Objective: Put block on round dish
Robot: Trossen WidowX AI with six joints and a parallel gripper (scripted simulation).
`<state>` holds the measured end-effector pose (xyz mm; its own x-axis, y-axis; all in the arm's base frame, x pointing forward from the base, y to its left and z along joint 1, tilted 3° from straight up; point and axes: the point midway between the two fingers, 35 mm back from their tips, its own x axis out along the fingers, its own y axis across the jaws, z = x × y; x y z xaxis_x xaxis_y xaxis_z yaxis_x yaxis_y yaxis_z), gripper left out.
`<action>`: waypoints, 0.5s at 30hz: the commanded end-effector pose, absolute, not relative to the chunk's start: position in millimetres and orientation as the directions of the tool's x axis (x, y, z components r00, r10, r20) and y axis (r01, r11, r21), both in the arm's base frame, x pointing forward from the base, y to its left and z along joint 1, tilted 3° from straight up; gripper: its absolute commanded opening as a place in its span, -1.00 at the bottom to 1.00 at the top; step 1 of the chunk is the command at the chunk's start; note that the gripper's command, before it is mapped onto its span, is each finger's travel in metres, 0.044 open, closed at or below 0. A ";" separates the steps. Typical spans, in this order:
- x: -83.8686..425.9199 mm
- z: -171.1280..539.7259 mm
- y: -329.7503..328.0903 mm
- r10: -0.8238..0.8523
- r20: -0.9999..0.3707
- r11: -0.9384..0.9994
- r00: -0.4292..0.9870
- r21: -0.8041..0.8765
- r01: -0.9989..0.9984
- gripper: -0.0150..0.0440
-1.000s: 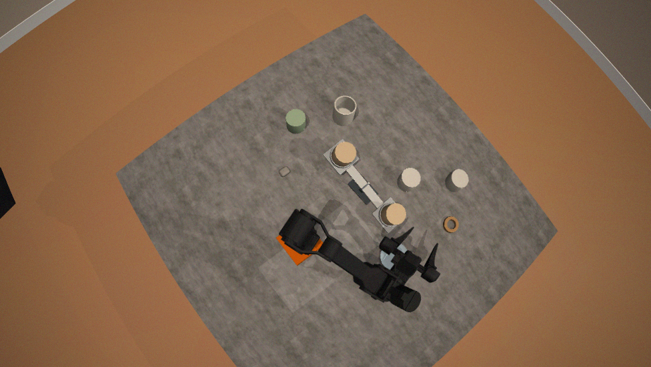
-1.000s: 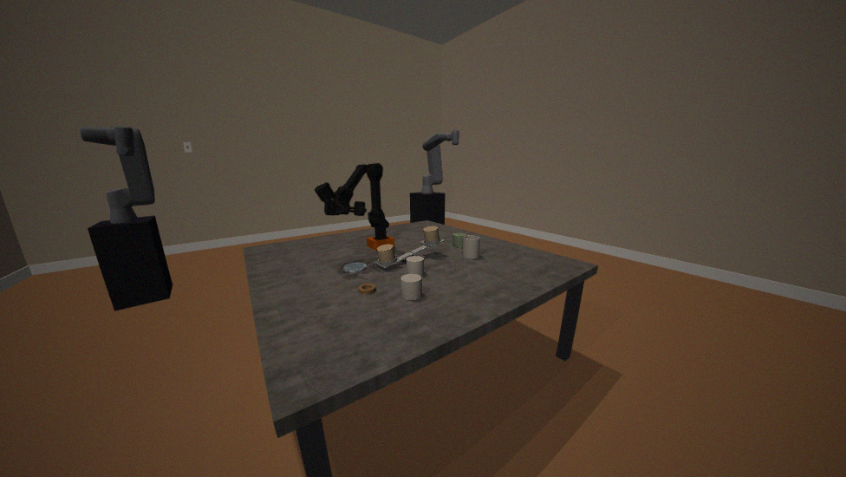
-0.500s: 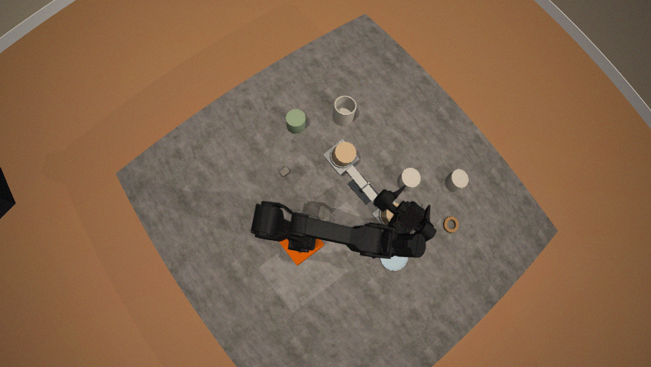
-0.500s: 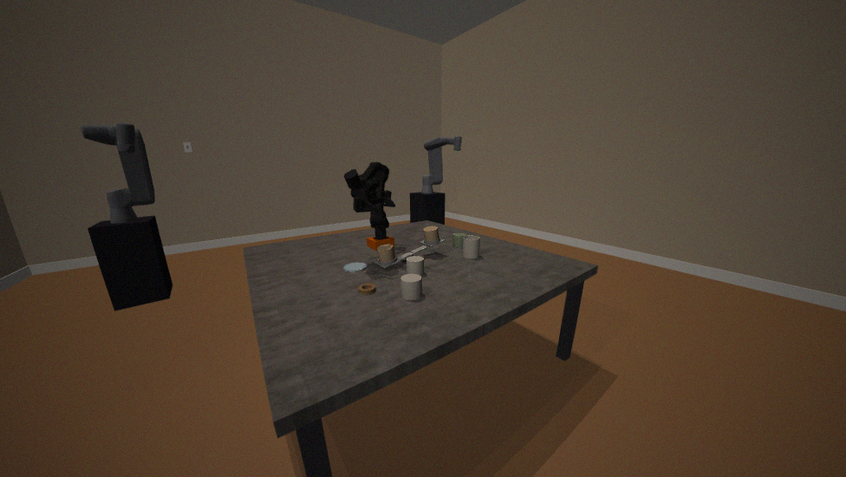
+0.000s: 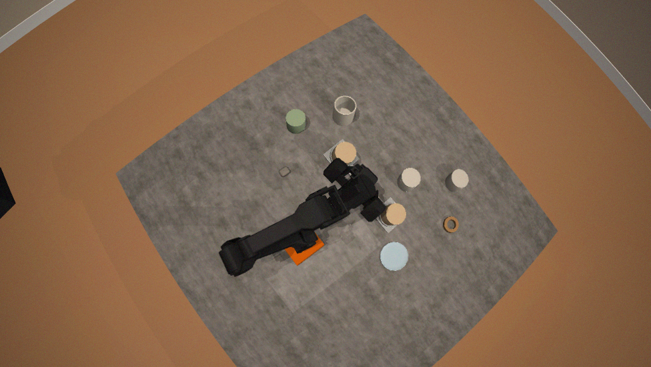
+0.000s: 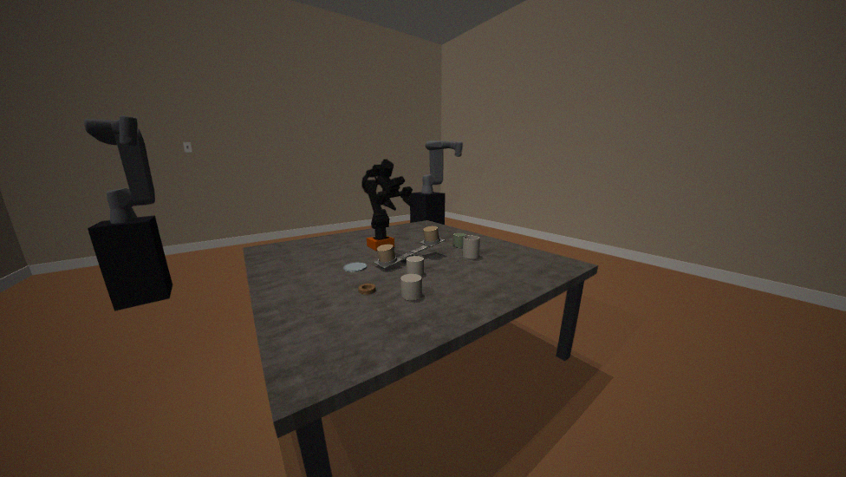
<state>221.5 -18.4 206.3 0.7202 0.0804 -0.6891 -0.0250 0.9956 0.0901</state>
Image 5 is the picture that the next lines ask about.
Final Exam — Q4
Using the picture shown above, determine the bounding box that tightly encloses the green cylinder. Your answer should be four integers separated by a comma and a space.
285, 109, 306, 134

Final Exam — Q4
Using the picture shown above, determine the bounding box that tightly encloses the orange-brown ring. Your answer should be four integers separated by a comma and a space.
443, 216, 459, 233

